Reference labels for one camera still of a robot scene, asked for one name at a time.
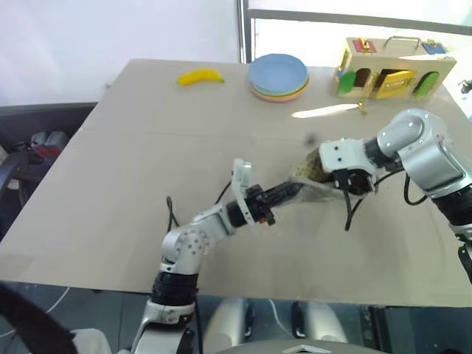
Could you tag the light green plate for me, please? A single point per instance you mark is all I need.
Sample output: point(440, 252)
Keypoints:
point(300, 87)

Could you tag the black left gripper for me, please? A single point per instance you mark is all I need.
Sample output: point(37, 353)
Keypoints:
point(260, 208)

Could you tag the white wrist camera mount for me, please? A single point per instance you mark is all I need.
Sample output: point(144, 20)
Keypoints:
point(243, 177)
point(344, 153)

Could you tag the grey and red shoes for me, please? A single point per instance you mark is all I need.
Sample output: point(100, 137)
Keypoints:
point(49, 144)

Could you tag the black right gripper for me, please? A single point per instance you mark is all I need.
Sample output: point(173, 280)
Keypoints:
point(357, 182)

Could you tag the blue plate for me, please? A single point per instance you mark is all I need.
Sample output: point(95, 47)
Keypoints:
point(277, 70)

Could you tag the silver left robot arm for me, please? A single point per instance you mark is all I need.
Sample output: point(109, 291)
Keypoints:
point(188, 243)

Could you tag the grey robot chest plate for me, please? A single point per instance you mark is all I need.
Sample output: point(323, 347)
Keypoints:
point(298, 348)

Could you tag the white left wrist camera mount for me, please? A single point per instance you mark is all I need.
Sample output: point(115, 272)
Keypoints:
point(243, 177)

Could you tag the grey window frame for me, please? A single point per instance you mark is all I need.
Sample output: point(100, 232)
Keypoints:
point(244, 29)

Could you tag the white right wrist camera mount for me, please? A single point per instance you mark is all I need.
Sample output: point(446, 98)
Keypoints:
point(344, 153)

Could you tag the yellow plate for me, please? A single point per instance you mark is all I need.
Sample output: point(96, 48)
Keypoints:
point(303, 90)

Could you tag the yellow banana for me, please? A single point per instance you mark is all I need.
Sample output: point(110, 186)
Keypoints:
point(201, 76)

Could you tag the small dark caster wheel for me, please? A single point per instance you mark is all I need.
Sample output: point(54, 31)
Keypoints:
point(465, 86)

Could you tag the wooden lock box toy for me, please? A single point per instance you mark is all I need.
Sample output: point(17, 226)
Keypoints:
point(396, 68)

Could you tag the pink plate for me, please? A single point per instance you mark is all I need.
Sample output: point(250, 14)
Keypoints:
point(280, 99)

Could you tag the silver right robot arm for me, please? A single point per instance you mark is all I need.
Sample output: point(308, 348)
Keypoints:
point(427, 155)

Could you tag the small gold key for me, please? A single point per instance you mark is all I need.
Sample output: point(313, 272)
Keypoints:
point(362, 107)

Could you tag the silver rounded robot leg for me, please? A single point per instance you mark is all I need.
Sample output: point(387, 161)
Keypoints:
point(319, 322)
point(228, 321)

